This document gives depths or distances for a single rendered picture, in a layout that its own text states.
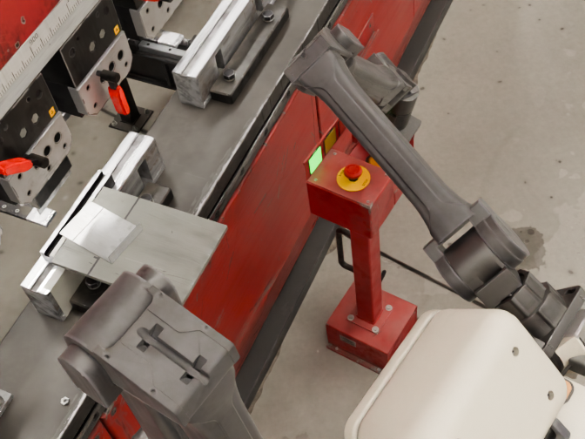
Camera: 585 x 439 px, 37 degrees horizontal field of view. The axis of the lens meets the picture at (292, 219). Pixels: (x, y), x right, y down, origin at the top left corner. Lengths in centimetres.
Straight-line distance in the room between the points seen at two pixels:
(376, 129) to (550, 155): 180
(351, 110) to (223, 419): 57
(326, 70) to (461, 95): 191
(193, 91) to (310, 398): 99
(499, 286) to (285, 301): 146
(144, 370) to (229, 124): 121
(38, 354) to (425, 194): 81
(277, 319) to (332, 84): 140
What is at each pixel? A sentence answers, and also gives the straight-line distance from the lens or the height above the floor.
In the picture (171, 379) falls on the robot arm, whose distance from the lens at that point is 71.
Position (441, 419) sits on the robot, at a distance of 92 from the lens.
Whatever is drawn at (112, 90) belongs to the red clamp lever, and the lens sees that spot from 151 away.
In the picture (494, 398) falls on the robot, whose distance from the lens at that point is 96.
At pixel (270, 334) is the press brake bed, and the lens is 251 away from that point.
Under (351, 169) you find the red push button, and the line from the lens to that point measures 184.
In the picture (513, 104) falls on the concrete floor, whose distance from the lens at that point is 309.
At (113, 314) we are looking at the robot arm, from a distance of 74.
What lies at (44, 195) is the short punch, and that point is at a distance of 153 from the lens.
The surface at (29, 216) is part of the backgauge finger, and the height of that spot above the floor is 100.
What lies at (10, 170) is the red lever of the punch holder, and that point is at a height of 130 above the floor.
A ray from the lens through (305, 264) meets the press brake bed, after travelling 262.
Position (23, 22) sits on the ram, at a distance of 135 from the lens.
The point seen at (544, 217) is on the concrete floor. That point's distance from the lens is 280.
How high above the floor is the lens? 223
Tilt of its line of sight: 53 degrees down
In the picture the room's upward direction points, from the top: 10 degrees counter-clockwise
